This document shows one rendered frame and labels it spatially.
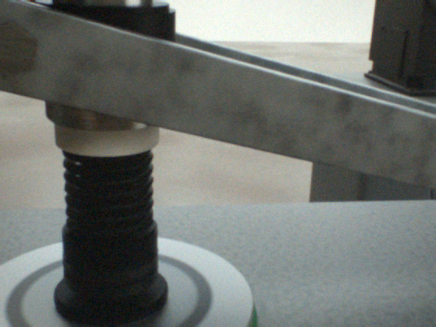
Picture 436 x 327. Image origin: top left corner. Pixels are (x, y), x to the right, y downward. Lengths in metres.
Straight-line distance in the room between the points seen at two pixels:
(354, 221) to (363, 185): 0.69
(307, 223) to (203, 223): 0.11
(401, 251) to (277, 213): 0.14
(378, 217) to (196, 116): 0.38
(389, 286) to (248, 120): 0.25
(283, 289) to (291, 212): 0.17
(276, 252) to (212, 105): 0.27
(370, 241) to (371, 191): 0.74
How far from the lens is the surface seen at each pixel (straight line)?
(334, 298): 0.55
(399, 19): 1.53
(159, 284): 0.48
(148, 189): 0.44
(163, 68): 0.37
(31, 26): 0.36
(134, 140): 0.40
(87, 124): 0.39
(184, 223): 0.67
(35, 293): 0.50
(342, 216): 0.71
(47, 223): 0.68
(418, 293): 0.58
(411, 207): 0.76
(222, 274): 0.51
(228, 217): 0.68
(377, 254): 0.63
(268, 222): 0.68
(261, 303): 0.53
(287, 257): 0.61
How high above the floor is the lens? 1.14
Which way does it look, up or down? 19 degrees down
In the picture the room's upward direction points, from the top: 2 degrees clockwise
